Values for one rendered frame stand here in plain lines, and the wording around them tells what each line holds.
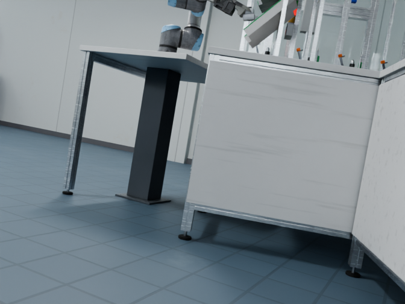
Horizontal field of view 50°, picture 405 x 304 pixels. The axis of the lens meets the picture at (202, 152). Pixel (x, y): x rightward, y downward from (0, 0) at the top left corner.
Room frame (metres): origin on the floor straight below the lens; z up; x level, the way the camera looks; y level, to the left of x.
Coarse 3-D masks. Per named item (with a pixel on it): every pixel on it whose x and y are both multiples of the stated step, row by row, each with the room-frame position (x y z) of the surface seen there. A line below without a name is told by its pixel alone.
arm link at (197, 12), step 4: (188, 0) 2.51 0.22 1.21; (192, 0) 2.51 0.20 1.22; (196, 0) 2.49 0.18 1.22; (188, 4) 2.51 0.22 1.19; (192, 4) 2.51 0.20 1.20; (196, 4) 2.51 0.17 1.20; (200, 4) 2.51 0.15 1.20; (204, 4) 2.52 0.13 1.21; (188, 8) 2.53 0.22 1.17; (192, 8) 2.53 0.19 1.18; (196, 8) 2.53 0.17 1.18; (200, 8) 2.53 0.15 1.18; (204, 8) 2.55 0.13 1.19; (192, 12) 2.56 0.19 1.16; (196, 12) 2.55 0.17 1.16; (200, 12) 2.54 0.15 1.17
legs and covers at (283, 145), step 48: (240, 96) 1.88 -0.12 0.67; (288, 96) 1.86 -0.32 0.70; (336, 96) 1.84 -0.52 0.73; (240, 144) 1.88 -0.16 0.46; (288, 144) 1.86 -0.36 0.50; (336, 144) 1.84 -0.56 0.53; (192, 192) 1.90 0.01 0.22; (240, 192) 1.88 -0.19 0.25; (288, 192) 1.86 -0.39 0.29; (336, 192) 1.83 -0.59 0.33
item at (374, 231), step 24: (384, 72) 1.76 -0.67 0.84; (384, 96) 1.71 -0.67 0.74; (384, 120) 1.65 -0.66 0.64; (384, 144) 1.59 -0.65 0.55; (384, 168) 1.54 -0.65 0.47; (360, 192) 1.79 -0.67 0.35; (384, 192) 1.49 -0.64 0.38; (360, 216) 1.72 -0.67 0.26; (384, 216) 1.45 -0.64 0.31; (360, 240) 1.66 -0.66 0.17; (384, 240) 1.41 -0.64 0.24; (360, 264) 1.76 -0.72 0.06; (384, 264) 1.41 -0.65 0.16
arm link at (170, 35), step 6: (162, 30) 2.73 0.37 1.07; (168, 30) 2.70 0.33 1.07; (174, 30) 2.70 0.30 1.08; (180, 30) 2.73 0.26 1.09; (162, 36) 2.72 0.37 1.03; (168, 36) 2.70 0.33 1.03; (174, 36) 2.70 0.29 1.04; (180, 36) 2.71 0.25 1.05; (162, 42) 2.71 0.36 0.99; (168, 42) 2.70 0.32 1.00; (174, 42) 2.71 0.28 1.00; (180, 42) 2.72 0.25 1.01
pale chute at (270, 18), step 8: (280, 0) 2.12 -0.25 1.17; (288, 0) 2.11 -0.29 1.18; (272, 8) 2.13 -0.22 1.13; (280, 8) 2.12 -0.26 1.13; (288, 8) 2.15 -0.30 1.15; (296, 8) 2.22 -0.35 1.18; (264, 16) 2.14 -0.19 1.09; (272, 16) 2.12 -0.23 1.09; (280, 16) 2.18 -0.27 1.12; (256, 24) 2.14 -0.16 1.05; (264, 24) 2.14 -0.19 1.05; (272, 24) 2.22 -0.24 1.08; (248, 32) 2.15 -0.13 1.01; (256, 32) 2.17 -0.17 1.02; (264, 32) 2.24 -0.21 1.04
